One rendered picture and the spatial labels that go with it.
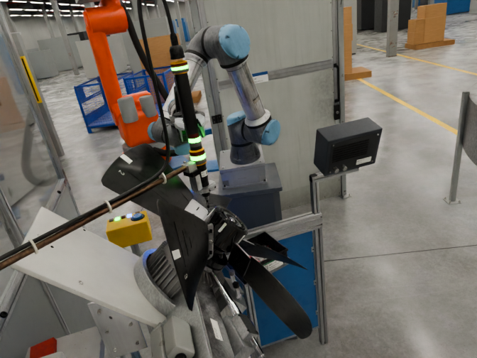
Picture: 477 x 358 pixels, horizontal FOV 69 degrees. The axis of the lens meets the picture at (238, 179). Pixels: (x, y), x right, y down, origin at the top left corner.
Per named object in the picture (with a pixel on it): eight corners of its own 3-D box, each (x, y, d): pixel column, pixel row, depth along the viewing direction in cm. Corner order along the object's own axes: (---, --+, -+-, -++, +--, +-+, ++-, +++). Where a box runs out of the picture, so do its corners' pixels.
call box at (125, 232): (113, 253, 139) (105, 231, 134) (113, 240, 148) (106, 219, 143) (153, 242, 142) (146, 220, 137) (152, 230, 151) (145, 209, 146)
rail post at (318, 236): (321, 344, 199) (314, 229, 166) (318, 339, 202) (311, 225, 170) (328, 342, 200) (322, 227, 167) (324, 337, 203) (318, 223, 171)
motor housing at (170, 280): (209, 332, 99) (238, 299, 97) (140, 301, 88) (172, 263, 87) (196, 281, 119) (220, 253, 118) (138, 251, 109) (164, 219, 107)
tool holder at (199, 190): (199, 199, 99) (193, 167, 95) (183, 194, 103) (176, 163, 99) (221, 185, 105) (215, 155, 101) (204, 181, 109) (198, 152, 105)
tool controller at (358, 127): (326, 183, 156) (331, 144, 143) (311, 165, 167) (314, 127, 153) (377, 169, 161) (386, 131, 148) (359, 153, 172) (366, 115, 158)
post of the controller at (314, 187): (314, 214, 164) (311, 177, 155) (311, 212, 166) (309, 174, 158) (320, 213, 164) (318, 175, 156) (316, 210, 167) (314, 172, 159)
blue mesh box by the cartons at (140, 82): (134, 126, 727) (121, 78, 686) (152, 111, 841) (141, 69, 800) (175, 122, 716) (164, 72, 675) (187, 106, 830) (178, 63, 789)
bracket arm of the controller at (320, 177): (312, 183, 157) (311, 177, 155) (309, 180, 159) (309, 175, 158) (358, 170, 161) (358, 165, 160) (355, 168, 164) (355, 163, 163)
